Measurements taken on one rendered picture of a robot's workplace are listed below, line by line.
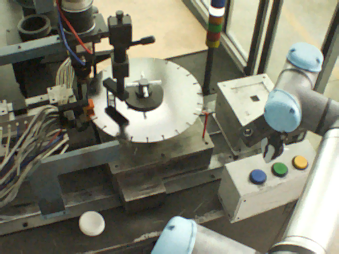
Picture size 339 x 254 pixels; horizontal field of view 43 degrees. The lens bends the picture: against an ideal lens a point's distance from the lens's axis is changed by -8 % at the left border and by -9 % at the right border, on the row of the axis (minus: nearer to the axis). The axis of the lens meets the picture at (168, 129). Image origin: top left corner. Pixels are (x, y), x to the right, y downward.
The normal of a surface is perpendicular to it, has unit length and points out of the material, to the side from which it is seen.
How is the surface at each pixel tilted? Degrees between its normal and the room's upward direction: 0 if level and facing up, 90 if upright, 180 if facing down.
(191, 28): 0
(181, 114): 0
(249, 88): 0
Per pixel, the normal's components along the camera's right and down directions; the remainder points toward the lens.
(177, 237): 0.04, -0.70
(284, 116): -0.48, 0.66
